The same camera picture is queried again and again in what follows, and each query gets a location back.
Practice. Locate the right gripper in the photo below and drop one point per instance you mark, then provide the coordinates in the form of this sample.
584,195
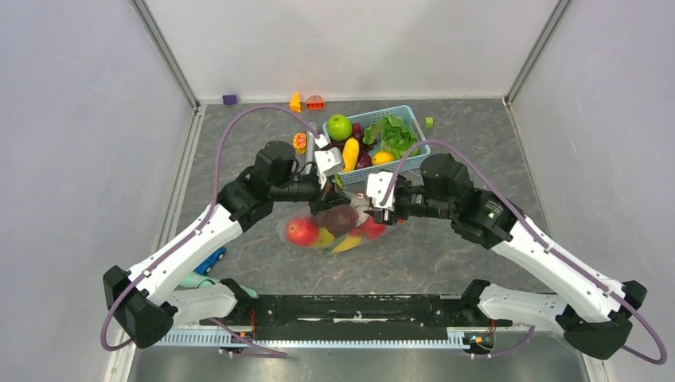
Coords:
384,216

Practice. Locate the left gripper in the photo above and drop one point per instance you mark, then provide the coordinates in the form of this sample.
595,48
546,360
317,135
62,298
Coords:
331,196

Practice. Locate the red toy tomato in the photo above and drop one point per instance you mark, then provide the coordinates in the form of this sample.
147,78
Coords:
371,229

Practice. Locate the dark red toy peach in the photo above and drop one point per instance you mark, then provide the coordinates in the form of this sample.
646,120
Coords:
338,221

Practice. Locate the clear zip top bag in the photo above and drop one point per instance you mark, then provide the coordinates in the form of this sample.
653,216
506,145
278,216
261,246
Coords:
357,202

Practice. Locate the yellow-green toy fruit slice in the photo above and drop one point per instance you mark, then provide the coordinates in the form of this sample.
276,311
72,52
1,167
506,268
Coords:
325,239

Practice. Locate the yellow toy mango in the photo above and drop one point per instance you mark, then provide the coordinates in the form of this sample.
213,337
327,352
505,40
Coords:
348,243

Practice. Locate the red toy apple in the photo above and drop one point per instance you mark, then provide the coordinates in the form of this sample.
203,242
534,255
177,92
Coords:
302,231

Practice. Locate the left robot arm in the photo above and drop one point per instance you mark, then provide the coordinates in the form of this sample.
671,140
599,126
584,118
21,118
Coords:
144,300

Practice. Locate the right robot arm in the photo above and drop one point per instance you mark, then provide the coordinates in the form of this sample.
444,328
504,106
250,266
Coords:
590,310

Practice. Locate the yellow toy corn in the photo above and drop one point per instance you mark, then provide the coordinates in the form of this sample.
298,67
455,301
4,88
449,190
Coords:
350,154

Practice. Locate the purple toy onion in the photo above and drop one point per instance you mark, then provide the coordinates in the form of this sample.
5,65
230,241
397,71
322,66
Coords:
364,161

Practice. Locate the yellow toy lemon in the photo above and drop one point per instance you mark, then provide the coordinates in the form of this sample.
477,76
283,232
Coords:
382,157

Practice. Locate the silver toy microphone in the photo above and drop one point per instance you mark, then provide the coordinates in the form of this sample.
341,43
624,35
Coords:
311,144

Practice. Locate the orange slice toy block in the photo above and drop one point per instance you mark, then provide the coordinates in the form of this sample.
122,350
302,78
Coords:
299,143

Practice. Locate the green toy apple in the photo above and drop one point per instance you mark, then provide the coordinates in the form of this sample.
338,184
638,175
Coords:
339,127

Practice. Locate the dark purple toy grapes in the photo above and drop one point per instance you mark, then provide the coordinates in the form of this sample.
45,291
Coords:
358,134

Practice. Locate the green toy lettuce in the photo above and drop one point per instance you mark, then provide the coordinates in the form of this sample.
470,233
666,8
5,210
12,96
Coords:
390,134

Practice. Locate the red semicircle toy block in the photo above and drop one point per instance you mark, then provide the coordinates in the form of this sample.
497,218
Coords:
315,103

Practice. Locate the purple toy block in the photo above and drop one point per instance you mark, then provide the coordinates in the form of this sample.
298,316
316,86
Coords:
230,99

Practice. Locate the blue toy car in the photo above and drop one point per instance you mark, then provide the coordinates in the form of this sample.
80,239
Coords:
208,264

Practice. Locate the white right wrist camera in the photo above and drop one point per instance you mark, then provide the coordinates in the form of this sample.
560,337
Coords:
376,189

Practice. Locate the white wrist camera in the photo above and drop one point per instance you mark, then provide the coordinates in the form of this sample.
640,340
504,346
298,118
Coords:
329,162
376,189

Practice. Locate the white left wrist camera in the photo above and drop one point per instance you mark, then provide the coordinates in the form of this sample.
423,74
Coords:
329,162

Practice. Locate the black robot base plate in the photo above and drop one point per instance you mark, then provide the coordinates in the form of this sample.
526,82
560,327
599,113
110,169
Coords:
357,317

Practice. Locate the white slotted cable duct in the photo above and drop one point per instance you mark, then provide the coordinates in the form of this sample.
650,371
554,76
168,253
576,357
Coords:
219,338

